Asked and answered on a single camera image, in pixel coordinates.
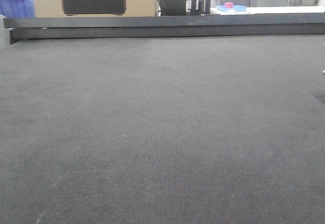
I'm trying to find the dark grey conveyor belt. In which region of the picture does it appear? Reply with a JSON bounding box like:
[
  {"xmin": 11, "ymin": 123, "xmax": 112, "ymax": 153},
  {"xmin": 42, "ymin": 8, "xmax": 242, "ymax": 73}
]
[{"xmin": 1, "ymin": 35, "xmax": 324, "ymax": 223}]

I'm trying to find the blue shallow tray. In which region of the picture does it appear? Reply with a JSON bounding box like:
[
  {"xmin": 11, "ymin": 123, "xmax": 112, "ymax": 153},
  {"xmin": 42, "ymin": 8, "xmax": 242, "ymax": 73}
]
[{"xmin": 216, "ymin": 5, "xmax": 247, "ymax": 12}]

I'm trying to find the white background table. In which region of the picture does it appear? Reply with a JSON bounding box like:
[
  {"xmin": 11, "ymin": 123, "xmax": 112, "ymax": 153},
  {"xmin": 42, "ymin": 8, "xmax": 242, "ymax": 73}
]
[{"xmin": 210, "ymin": 6, "xmax": 324, "ymax": 15}]

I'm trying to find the blue plastic crate background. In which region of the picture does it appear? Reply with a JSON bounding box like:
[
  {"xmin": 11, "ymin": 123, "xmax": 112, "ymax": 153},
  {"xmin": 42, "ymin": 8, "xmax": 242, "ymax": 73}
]
[{"xmin": 1, "ymin": 0, "xmax": 35, "ymax": 18}]

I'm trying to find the black conveyor side rail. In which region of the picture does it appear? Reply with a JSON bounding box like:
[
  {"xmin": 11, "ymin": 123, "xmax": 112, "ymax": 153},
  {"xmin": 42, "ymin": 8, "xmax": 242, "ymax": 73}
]
[{"xmin": 3, "ymin": 13, "xmax": 324, "ymax": 43}]

